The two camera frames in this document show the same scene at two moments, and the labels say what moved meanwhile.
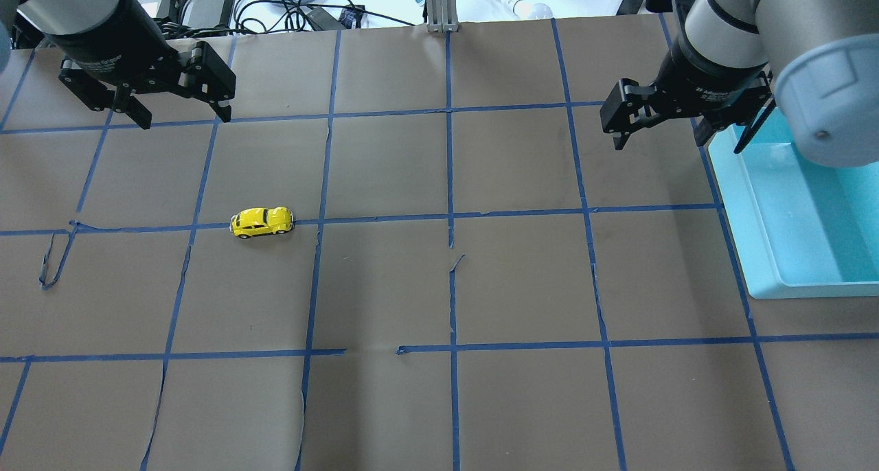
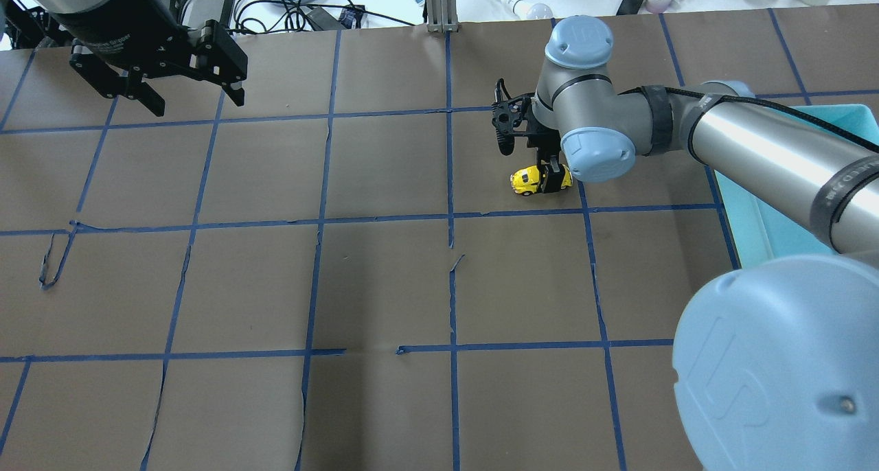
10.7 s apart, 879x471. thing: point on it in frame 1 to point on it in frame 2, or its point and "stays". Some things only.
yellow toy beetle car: (259, 221) to (527, 180)
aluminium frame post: (441, 4) stays
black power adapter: (209, 3) stays
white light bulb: (523, 9) stays
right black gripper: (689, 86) to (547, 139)
